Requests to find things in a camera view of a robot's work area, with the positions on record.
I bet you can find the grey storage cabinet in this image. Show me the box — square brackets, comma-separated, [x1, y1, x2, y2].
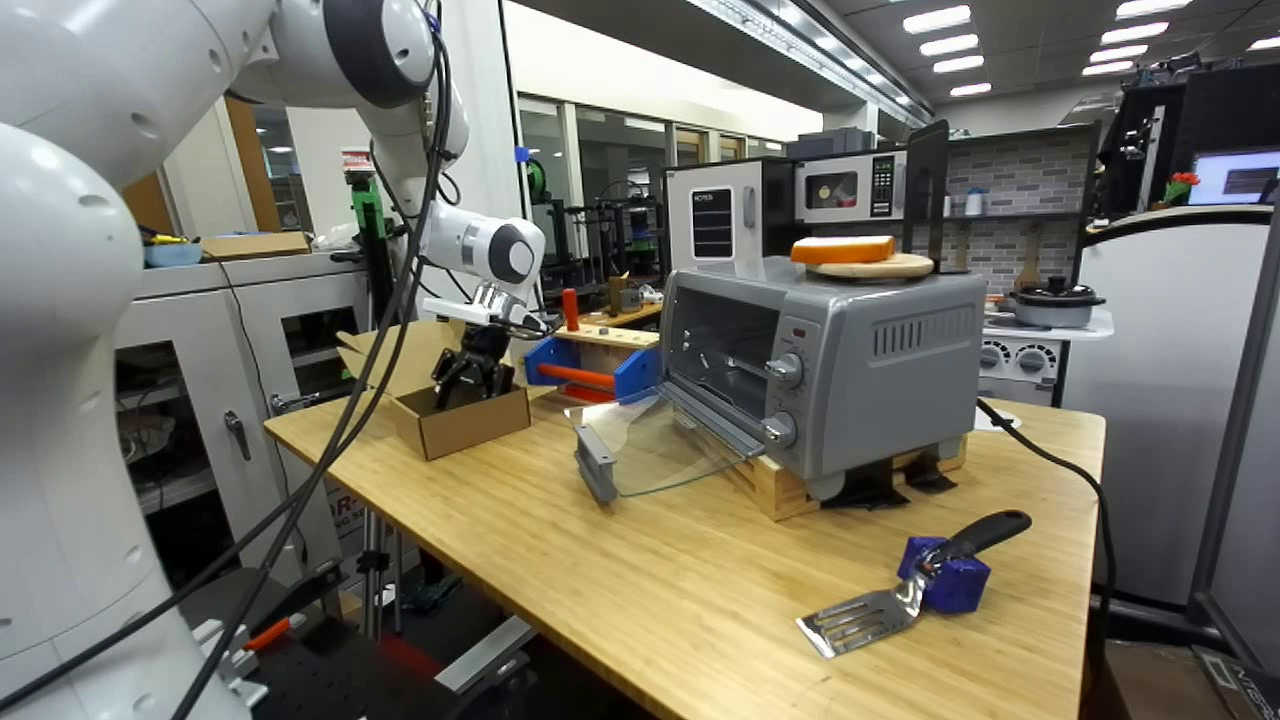
[113, 253, 381, 593]

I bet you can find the flat wooden board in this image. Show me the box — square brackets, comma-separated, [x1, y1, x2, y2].
[195, 227, 317, 262]

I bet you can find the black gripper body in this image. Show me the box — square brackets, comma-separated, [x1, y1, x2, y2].
[457, 318, 521, 377]

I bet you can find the orange black clamp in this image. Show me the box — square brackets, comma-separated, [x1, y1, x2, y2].
[238, 606, 321, 659]

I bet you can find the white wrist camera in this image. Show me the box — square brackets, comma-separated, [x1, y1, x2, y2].
[426, 290, 539, 335]

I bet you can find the wooden plank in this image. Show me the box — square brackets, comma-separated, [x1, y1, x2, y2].
[725, 443, 967, 522]

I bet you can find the aluminium extrusion bar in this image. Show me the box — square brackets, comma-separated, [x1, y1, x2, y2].
[431, 610, 539, 695]

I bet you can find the computer monitor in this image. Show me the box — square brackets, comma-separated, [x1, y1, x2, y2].
[1184, 144, 1280, 213]

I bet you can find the white lab oven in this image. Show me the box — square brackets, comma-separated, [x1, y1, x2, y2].
[666, 156, 773, 279]

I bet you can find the orange rod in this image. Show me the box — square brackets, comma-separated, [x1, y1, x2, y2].
[535, 361, 621, 398]

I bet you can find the tan wooden plate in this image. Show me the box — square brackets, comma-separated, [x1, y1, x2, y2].
[805, 253, 942, 287]

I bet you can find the large white cabinet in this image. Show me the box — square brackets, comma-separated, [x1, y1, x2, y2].
[1062, 204, 1277, 610]

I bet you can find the white stove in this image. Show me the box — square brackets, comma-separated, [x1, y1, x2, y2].
[977, 316, 1116, 412]

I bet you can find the small white microwave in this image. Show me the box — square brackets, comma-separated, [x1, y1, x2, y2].
[794, 149, 917, 227]

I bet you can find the dark cooking pot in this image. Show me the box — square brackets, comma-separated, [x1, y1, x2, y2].
[1008, 273, 1110, 331]

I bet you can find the brown cardboard box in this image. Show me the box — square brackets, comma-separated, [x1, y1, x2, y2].
[331, 316, 535, 465]

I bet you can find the blue wooden toy stand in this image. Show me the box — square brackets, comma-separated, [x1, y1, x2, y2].
[521, 316, 667, 409]

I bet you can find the silver toaster oven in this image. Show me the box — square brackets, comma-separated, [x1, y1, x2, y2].
[659, 257, 994, 508]

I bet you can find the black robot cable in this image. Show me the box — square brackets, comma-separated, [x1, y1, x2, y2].
[0, 0, 466, 720]

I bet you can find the metal spatula blue holder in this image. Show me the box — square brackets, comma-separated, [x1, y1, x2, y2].
[794, 508, 1035, 663]

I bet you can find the black toaster power cable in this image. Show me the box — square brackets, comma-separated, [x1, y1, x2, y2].
[974, 393, 1122, 643]

